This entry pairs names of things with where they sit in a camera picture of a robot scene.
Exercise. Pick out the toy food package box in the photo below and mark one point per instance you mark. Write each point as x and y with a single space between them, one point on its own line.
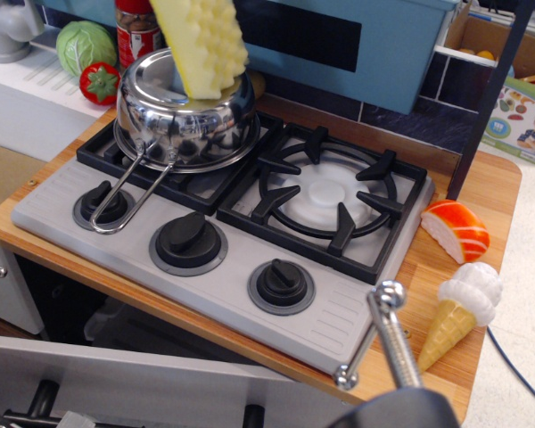
511 126

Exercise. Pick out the blue toy microwave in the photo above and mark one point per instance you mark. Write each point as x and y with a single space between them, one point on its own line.
376 52

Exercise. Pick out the black left burner grate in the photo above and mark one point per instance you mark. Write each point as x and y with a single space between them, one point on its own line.
202 192

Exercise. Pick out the toy ice cream cone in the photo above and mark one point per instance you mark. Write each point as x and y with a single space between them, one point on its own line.
459 312

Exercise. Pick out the grey oven door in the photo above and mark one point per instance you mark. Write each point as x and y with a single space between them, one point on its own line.
140 389

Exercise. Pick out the black vertical post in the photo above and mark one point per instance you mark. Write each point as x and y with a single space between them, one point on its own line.
522 18

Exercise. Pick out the toy green cabbage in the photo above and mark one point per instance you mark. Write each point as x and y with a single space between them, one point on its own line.
84 43

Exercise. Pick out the chrome towel rail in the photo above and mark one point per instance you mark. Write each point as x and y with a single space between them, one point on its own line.
385 300

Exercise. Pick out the toy salmon sushi piece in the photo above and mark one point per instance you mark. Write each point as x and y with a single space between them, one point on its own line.
457 229

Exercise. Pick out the grey toy stove top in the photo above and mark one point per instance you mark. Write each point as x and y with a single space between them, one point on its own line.
325 335

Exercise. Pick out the black right burner grate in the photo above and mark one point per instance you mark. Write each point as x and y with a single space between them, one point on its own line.
337 204

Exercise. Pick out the black right stove knob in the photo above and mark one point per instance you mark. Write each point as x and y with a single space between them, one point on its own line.
281 288

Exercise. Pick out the toy red tomato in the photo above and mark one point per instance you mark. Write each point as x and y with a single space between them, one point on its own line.
99 83

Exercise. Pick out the red labelled spice jar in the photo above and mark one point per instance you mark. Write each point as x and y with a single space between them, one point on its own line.
138 32

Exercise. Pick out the grey toy faucet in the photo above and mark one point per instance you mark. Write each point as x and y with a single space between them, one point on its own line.
19 24

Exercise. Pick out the yellow wavy sponge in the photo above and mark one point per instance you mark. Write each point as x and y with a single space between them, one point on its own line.
206 43

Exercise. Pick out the black middle stove knob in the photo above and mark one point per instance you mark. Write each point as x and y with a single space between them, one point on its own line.
188 246

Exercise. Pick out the black burner grate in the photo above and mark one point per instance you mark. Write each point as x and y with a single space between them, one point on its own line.
337 204
202 192

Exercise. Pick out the upside-down steel pot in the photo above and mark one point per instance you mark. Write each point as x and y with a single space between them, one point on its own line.
159 126

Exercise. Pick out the wooden counter top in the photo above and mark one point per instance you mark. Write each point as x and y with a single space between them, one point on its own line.
489 189

